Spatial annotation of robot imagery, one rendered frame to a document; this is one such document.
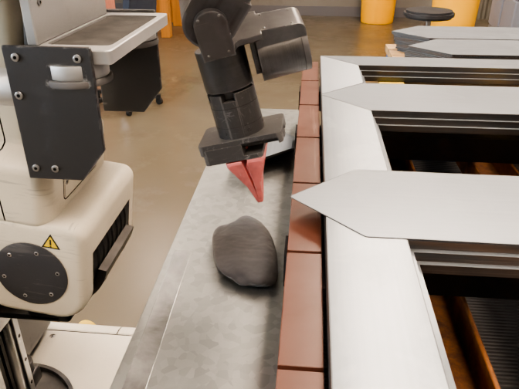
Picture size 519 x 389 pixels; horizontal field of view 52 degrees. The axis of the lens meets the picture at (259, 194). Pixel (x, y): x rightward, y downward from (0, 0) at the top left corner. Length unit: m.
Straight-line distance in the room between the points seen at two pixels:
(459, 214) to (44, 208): 0.53
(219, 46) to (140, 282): 1.50
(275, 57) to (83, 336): 0.95
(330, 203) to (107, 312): 1.31
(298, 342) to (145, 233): 1.80
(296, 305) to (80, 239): 0.34
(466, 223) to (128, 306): 1.41
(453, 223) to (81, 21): 0.54
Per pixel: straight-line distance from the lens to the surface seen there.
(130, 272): 2.06
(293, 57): 0.61
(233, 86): 0.61
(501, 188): 0.78
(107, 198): 0.84
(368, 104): 1.06
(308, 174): 0.81
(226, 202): 1.03
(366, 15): 6.86
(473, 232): 0.66
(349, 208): 0.67
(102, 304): 1.93
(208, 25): 0.56
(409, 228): 0.64
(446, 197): 0.73
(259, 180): 0.66
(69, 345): 1.37
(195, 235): 0.94
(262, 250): 0.84
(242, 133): 0.63
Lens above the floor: 1.17
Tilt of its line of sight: 28 degrees down
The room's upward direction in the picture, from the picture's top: straight up
